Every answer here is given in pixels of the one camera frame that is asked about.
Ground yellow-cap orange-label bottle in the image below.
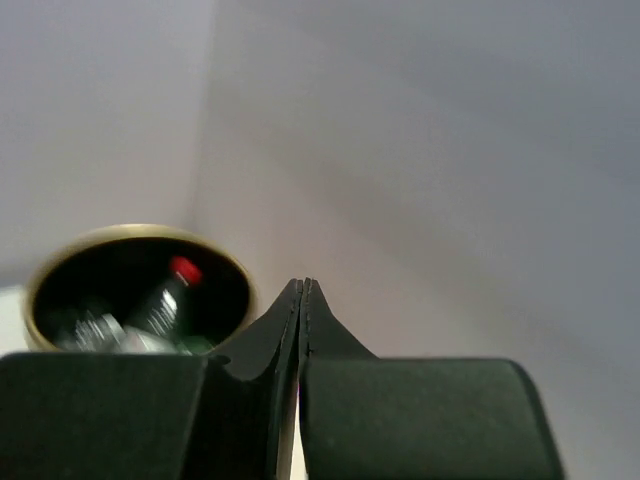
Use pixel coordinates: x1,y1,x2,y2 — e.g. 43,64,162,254
50,298,125,352

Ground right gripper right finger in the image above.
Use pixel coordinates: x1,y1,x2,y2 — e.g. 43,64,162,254
299,279,565,479

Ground orange cylindrical bin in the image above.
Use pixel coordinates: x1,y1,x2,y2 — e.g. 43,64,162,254
22,224,258,352

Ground large red-label clear bottle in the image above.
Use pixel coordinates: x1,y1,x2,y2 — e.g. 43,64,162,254
118,256,202,354

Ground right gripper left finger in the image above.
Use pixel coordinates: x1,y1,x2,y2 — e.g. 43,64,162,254
1,280,303,479

